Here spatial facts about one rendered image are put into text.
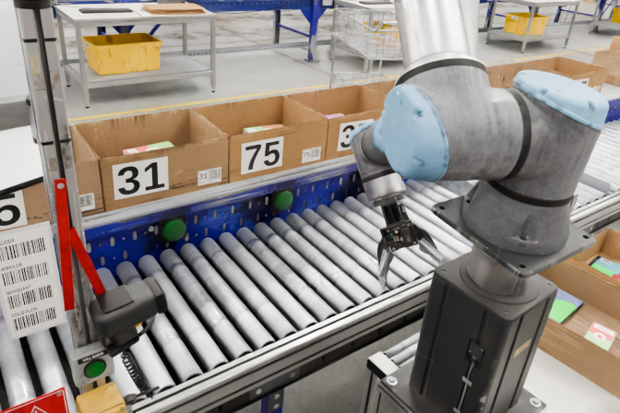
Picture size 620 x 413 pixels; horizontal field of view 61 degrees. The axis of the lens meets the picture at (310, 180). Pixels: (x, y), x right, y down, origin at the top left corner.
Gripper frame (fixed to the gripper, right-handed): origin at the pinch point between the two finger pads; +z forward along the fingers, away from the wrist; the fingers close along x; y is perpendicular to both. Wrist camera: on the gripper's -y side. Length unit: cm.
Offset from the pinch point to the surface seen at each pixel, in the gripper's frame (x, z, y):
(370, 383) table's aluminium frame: -18.7, 22.2, -8.3
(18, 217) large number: -92, -43, 6
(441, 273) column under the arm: 6.4, -2.5, 15.4
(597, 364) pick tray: 33.2, 31.0, -12.7
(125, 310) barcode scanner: -44, -14, 44
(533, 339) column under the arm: 19.5, 15.9, 8.6
